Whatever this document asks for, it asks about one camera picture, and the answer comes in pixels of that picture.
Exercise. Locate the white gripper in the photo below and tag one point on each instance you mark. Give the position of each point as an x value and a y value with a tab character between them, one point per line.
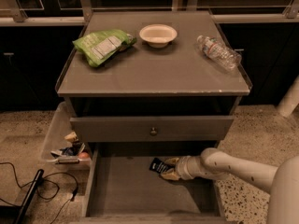
182	168

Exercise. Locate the dark blue rxbar wrapper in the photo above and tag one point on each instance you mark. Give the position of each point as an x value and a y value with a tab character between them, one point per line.
158	166

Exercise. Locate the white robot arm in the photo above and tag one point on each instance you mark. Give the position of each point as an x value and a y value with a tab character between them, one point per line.
281	183

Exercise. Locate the round brass drawer knob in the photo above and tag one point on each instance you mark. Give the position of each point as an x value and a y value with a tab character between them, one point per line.
153	131

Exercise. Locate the closed grey top drawer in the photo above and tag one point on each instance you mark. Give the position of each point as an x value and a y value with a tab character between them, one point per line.
137	129

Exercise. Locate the open grey middle drawer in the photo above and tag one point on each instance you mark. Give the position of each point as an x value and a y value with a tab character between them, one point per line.
122	189

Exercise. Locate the grey drawer cabinet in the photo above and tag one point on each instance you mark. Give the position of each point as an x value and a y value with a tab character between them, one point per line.
146	82

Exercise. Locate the red ball in bin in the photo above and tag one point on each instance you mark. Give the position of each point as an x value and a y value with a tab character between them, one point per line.
84	155

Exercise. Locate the cream snack packet in bin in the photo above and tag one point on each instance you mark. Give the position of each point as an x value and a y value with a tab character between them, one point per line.
72	137

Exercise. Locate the clear plastic water bottle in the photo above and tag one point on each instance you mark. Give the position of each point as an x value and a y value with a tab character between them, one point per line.
219	53

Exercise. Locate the white paper bowl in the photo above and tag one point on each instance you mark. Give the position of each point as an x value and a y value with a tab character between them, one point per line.
158	35

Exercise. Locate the green chip bag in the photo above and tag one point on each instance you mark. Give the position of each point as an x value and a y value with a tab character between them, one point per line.
101	45

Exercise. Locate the black bar stand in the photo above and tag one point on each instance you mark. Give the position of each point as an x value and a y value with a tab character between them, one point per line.
28	197

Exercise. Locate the metal railing frame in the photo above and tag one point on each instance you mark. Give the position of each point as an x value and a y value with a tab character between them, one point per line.
45	12

